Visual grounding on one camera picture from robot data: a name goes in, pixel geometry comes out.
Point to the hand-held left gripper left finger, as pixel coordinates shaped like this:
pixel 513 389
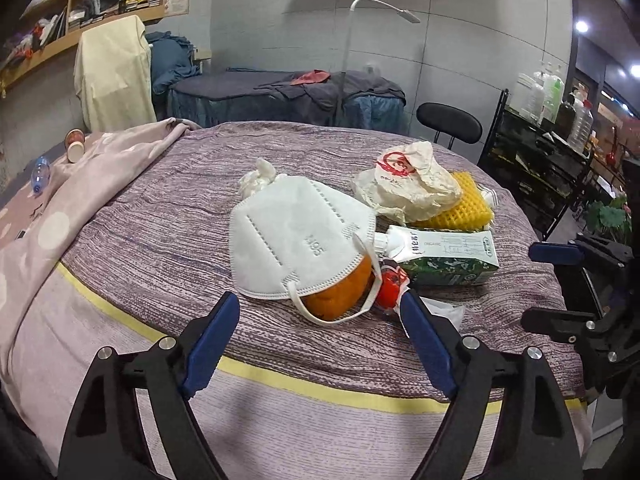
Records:
pixel 210 355

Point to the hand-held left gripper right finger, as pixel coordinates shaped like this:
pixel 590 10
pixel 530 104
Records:
pixel 430 350

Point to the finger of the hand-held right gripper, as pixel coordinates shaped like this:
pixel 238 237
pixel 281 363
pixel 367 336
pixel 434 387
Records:
pixel 560 322
pixel 555 252

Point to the clear plastic wrapper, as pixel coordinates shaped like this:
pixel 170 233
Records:
pixel 447 315

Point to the small red packet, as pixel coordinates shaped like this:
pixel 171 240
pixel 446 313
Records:
pixel 390 287

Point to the green and white carton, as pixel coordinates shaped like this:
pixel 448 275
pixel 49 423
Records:
pixel 450 260

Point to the yellow foam net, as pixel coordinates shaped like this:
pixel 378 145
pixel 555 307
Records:
pixel 470 200

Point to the orange fruit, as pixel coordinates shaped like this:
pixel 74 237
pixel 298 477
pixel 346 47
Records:
pixel 340 295

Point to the white face mask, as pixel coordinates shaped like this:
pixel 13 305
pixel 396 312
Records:
pixel 295 240

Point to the white plastic bag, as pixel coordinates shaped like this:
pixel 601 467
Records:
pixel 410 185

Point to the white tissue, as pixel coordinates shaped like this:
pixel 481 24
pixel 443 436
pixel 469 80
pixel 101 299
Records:
pixel 255 182

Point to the potted plant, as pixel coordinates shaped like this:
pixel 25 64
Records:
pixel 607 217

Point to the black metal cart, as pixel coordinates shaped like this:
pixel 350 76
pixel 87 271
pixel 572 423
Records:
pixel 530 160

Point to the clear bottle red cap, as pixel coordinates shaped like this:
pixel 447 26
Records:
pixel 582 127

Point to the dark brown bottle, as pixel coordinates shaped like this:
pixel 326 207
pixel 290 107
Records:
pixel 565 117

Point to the white pump bottle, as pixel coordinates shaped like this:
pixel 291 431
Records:
pixel 531 97

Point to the green pump bottle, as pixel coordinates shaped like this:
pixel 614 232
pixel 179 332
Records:
pixel 552 95

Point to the black stool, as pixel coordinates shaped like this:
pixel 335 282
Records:
pixel 447 120

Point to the pink dotted blanket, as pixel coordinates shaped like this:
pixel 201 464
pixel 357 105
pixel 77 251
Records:
pixel 100 175

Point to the clear plastic water bottle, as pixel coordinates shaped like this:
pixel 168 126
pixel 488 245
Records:
pixel 40 175

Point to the red paper cup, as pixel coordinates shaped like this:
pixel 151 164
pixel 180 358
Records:
pixel 75 136

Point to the red cloth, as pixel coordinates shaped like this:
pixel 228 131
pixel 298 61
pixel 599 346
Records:
pixel 310 77

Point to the blue bedding pile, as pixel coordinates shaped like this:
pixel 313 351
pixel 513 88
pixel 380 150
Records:
pixel 172 60

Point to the white floor lamp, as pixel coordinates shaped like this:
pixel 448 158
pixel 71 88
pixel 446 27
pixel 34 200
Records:
pixel 385 6

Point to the cream cloth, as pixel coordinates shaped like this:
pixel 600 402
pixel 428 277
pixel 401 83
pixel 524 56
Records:
pixel 115 70

